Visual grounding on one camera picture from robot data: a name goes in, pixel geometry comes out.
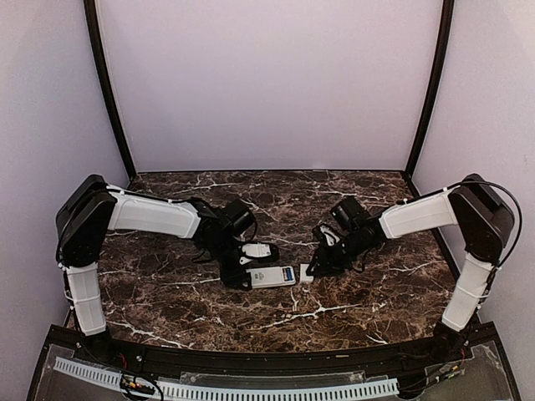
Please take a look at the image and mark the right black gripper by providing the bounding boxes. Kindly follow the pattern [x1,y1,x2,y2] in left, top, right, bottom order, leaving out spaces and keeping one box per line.
[306,229,372,277]

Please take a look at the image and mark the white battery cover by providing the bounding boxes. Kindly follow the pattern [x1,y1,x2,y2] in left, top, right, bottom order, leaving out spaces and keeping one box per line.
[299,264,314,283]

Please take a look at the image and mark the white remote control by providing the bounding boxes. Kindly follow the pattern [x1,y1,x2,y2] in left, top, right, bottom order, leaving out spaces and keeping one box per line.
[247,266,296,289]

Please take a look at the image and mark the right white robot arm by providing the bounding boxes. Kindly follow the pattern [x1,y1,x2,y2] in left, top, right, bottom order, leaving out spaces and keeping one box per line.
[306,174,523,363]

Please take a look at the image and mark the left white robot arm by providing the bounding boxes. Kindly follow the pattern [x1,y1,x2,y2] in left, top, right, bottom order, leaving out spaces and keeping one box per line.
[55,175,256,364]

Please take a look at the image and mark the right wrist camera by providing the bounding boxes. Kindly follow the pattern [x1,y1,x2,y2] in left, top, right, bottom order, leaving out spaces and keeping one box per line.
[313,224,343,251]

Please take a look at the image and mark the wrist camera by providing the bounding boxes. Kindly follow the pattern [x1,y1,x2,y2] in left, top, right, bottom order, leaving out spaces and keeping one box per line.
[313,224,343,251]
[238,242,279,266]

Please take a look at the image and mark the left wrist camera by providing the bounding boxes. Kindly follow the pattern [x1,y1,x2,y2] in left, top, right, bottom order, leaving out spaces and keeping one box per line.
[238,242,279,266]

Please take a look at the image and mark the black front rail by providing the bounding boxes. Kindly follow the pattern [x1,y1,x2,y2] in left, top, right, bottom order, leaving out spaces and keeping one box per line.
[45,323,498,379]

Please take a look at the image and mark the white slotted cable duct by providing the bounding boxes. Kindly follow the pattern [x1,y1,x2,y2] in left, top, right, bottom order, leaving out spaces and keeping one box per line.
[53,358,399,400]

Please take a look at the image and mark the right black frame post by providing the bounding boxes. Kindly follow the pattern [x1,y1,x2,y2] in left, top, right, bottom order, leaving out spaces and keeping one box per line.
[405,0,455,179]

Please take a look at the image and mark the black frame post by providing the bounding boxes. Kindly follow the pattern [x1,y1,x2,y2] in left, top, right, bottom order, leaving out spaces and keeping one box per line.
[83,0,137,181]
[405,0,455,179]

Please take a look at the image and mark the left black frame post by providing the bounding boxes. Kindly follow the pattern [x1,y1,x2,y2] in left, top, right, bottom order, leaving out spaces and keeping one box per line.
[83,0,137,181]

